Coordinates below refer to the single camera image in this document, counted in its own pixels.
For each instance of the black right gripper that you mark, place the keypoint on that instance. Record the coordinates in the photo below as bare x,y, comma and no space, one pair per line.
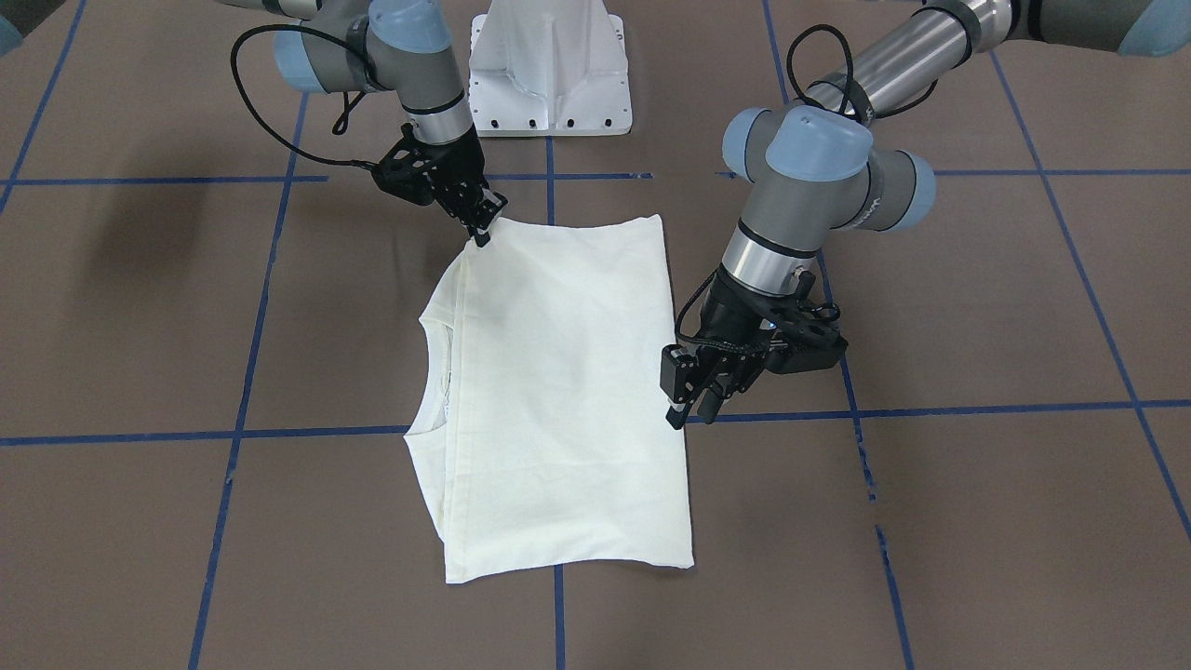
458,171

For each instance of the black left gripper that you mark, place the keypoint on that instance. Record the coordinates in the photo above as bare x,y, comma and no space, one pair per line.
729,319

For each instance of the cream long-sleeve printed shirt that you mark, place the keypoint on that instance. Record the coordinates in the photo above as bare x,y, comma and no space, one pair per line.
542,436

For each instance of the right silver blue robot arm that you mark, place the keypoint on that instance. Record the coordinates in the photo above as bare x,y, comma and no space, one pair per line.
358,48

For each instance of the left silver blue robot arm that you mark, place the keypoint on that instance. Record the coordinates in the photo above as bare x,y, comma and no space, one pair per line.
814,168

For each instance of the white camera pole base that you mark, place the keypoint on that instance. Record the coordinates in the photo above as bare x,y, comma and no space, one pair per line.
549,68

